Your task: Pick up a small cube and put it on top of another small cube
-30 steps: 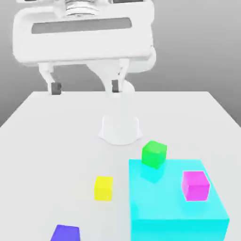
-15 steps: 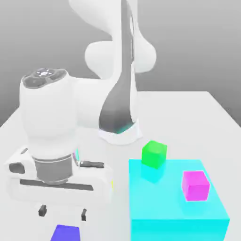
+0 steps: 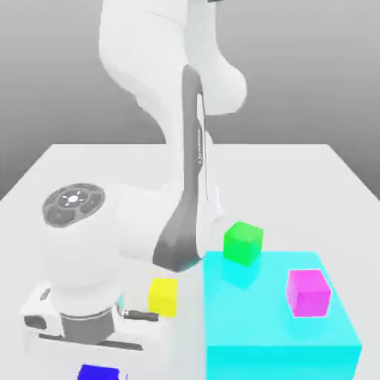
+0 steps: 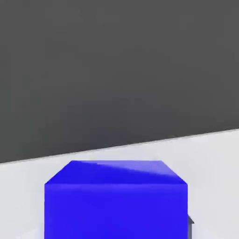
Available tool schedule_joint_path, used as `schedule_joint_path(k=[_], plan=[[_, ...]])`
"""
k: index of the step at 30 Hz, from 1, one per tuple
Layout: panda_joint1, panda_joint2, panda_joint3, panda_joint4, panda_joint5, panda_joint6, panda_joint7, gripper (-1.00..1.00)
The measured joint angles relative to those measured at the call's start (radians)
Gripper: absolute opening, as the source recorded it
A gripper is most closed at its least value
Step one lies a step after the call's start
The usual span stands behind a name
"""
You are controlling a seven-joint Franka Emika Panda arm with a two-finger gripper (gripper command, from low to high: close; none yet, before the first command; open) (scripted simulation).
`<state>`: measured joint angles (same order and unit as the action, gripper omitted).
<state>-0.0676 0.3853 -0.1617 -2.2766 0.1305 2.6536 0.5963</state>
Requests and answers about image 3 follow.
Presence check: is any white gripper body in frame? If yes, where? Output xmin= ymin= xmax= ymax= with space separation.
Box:
xmin=24 ymin=318 xmax=172 ymax=374

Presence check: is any small yellow cube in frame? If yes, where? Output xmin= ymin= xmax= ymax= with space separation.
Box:
xmin=148 ymin=277 xmax=180 ymax=318

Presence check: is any small blue cube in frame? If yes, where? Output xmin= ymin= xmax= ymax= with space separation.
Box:
xmin=76 ymin=364 xmax=129 ymax=380

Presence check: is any small green cube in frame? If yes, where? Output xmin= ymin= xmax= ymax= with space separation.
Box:
xmin=223 ymin=221 xmax=264 ymax=267

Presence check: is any small magenta cube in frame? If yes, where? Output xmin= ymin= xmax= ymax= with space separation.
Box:
xmin=285 ymin=269 xmax=333 ymax=318

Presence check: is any large cyan box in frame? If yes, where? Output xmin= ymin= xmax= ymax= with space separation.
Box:
xmin=202 ymin=250 xmax=364 ymax=380

